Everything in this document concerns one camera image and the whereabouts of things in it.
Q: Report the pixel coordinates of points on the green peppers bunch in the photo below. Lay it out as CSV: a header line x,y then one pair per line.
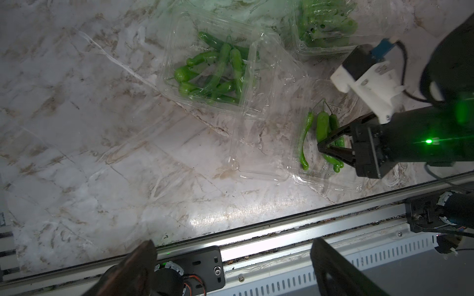
x,y
326,122
325,24
215,76

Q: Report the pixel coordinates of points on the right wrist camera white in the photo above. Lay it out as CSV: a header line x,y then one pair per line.
x,y
366,72

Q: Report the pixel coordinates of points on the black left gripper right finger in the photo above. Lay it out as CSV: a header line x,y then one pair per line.
x,y
338,277

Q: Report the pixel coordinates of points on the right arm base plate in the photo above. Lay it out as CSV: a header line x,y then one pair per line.
x,y
446,212

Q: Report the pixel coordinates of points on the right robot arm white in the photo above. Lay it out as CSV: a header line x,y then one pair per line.
x,y
448,78

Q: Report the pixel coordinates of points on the green peppers bunch front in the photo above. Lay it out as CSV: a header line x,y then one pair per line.
x,y
326,122

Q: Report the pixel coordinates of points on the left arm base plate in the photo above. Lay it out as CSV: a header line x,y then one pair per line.
x,y
192,274

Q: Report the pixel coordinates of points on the clear clamshell container back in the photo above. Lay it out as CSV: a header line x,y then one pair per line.
x,y
371,17

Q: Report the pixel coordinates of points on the clear clamshell container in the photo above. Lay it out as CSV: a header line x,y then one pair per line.
x,y
269,65
371,17
280,145

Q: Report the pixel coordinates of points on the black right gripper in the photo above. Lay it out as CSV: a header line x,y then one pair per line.
x,y
433,135

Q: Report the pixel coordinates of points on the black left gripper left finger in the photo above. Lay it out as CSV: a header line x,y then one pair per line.
x,y
131,277

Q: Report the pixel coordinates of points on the green peppers bunch back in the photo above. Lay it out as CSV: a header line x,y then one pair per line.
x,y
325,24

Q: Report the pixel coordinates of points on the clear clamshell container front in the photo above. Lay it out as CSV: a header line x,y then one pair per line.
x,y
280,145

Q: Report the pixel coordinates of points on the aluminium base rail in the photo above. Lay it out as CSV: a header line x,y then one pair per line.
x,y
260,251

